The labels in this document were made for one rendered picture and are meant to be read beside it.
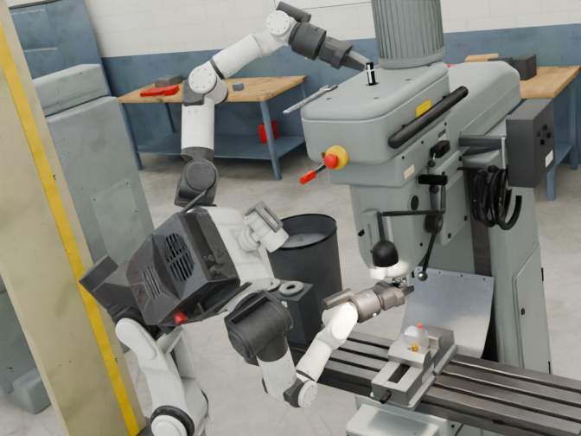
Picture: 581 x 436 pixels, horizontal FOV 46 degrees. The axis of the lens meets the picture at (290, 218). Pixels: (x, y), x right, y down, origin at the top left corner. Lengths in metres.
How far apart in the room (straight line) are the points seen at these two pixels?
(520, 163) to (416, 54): 0.43
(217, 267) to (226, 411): 2.27
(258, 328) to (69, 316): 1.80
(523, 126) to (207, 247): 0.94
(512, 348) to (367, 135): 1.20
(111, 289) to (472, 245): 1.23
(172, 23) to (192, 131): 6.51
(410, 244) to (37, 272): 1.84
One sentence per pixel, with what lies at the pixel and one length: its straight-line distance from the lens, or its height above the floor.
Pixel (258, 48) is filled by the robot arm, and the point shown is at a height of 2.04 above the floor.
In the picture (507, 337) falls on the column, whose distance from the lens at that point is 2.64.
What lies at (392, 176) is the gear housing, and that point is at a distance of 1.87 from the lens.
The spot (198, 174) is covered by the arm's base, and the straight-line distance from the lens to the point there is 1.83.
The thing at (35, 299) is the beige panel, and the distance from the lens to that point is 3.30.
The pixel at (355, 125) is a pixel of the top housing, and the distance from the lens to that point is 1.75.
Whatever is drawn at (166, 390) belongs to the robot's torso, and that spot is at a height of 1.14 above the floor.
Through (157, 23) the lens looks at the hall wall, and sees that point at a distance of 8.57.
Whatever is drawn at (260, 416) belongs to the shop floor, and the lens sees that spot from 3.79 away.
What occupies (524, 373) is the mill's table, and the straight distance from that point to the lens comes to 2.30.
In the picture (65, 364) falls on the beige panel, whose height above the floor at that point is 0.65.
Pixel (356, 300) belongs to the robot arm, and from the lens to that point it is 2.08.
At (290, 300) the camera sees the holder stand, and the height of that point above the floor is 1.12.
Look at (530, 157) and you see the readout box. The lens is 2.06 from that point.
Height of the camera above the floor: 2.33
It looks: 23 degrees down
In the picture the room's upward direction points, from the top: 11 degrees counter-clockwise
